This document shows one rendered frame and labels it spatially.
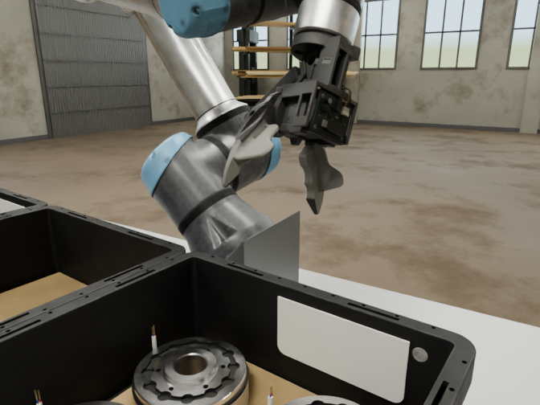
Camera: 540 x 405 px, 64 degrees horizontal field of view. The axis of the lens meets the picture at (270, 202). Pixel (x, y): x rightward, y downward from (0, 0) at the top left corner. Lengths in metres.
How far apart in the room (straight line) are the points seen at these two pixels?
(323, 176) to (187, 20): 0.25
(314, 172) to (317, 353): 0.25
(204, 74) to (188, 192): 0.24
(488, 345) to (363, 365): 0.44
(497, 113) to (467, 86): 0.82
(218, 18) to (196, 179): 0.27
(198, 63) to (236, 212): 0.30
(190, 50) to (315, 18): 0.36
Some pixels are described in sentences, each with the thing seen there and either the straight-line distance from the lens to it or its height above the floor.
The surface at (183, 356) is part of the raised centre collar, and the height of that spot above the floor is 0.87.
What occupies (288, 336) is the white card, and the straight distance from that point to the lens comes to 0.43.
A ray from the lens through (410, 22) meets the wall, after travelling 10.54.
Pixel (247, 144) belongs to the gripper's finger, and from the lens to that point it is 0.50.
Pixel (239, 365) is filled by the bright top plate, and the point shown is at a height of 0.86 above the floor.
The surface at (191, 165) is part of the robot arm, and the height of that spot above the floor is 0.98.
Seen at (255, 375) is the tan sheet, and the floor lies 0.83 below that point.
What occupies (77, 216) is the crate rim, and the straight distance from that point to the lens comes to 0.66.
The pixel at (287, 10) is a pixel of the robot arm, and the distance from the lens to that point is 0.64.
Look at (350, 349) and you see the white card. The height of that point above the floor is 0.89.
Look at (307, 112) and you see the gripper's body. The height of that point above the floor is 1.08.
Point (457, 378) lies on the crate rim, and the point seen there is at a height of 0.93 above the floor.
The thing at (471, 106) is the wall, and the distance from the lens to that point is 10.25.
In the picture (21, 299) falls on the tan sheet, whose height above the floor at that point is 0.83.
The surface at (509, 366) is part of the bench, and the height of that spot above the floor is 0.70.
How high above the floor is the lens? 1.12
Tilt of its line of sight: 16 degrees down
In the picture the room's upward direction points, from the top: straight up
